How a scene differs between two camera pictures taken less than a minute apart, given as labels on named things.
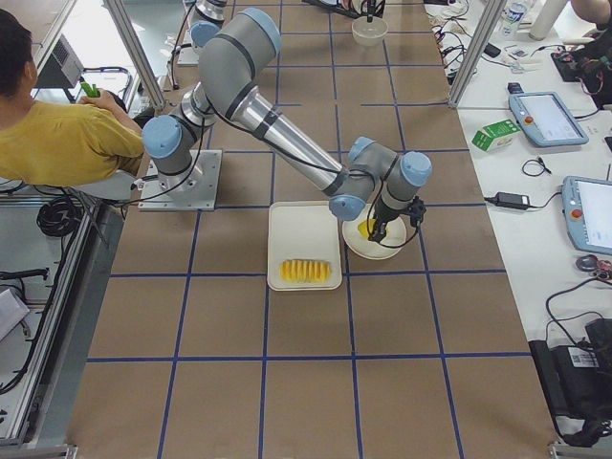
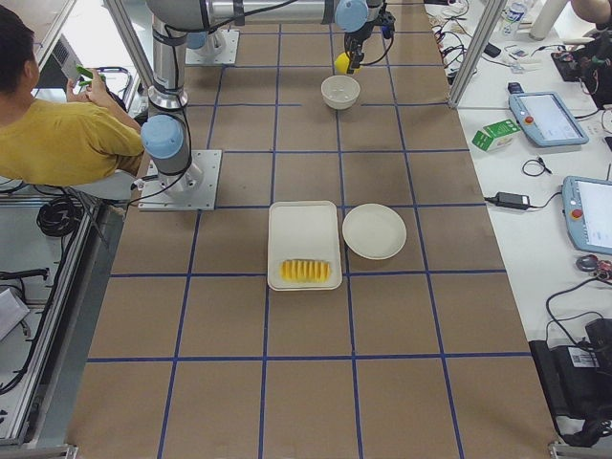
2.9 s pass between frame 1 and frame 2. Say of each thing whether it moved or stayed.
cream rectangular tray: stayed
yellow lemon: moved
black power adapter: stayed
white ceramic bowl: moved
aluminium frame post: stayed
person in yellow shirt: stayed
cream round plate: stayed
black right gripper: moved
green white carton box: stayed
